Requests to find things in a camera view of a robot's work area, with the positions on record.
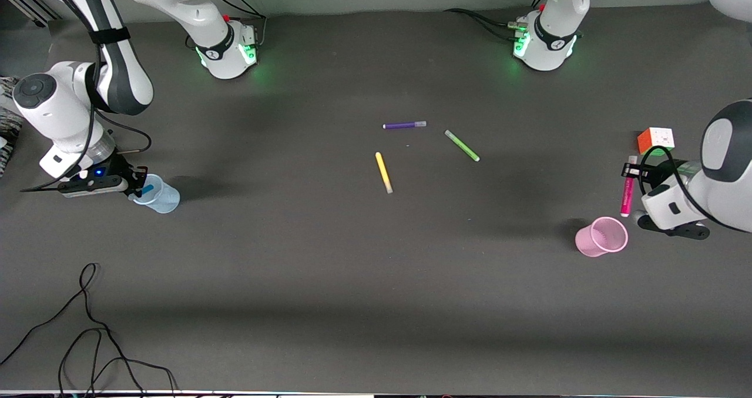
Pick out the pink marker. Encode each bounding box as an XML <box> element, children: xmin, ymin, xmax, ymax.
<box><xmin>620</xmin><ymin>155</ymin><xmax>639</xmax><ymax>218</ymax></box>

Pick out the light blue plastic cup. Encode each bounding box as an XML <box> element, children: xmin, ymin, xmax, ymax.
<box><xmin>132</xmin><ymin>175</ymin><xmax>181</xmax><ymax>215</ymax></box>

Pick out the rubiks cube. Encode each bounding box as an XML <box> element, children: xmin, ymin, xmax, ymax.
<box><xmin>637</xmin><ymin>126</ymin><xmax>676</xmax><ymax>155</ymax></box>

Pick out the pink plastic cup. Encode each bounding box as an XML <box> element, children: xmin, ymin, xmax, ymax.
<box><xmin>575</xmin><ymin>216</ymin><xmax>629</xmax><ymax>258</ymax></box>

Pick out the black white patterned cloth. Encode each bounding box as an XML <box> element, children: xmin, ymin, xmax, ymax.
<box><xmin>0</xmin><ymin>76</ymin><xmax>23</xmax><ymax>177</ymax></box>

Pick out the green marker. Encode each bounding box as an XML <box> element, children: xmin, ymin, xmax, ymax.
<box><xmin>444</xmin><ymin>129</ymin><xmax>481</xmax><ymax>163</ymax></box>

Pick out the yellow marker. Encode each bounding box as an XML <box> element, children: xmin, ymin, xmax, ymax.
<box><xmin>375</xmin><ymin>151</ymin><xmax>394</xmax><ymax>195</ymax></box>

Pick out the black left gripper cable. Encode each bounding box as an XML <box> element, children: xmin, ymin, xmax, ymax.
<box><xmin>638</xmin><ymin>145</ymin><xmax>752</xmax><ymax>234</ymax></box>

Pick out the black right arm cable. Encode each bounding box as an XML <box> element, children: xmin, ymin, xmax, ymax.
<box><xmin>21</xmin><ymin>0</ymin><xmax>153</xmax><ymax>193</ymax></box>

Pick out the long black looped cable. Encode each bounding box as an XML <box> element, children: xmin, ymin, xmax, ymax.
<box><xmin>0</xmin><ymin>262</ymin><xmax>179</xmax><ymax>396</ymax></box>

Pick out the black velcro strap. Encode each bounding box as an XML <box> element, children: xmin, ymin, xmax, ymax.
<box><xmin>88</xmin><ymin>27</ymin><xmax>132</xmax><ymax>46</ymax></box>

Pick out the thin black floor cable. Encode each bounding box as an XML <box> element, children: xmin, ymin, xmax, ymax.
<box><xmin>57</xmin><ymin>327</ymin><xmax>147</xmax><ymax>397</ymax></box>

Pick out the aluminium frame profile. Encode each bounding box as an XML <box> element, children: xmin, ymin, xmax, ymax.
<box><xmin>0</xmin><ymin>0</ymin><xmax>62</xmax><ymax>28</ymax></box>

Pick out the black right base cable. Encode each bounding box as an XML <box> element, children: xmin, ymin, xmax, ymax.
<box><xmin>185</xmin><ymin>0</ymin><xmax>268</xmax><ymax>51</ymax></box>

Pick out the black base cable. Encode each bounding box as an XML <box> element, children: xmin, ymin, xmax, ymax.
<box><xmin>185</xmin><ymin>0</ymin><xmax>268</xmax><ymax>51</ymax></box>
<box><xmin>444</xmin><ymin>0</ymin><xmax>550</xmax><ymax>42</ymax></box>

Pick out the black left base cable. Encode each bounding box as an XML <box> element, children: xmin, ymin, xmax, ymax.
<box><xmin>444</xmin><ymin>0</ymin><xmax>550</xmax><ymax>42</ymax></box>

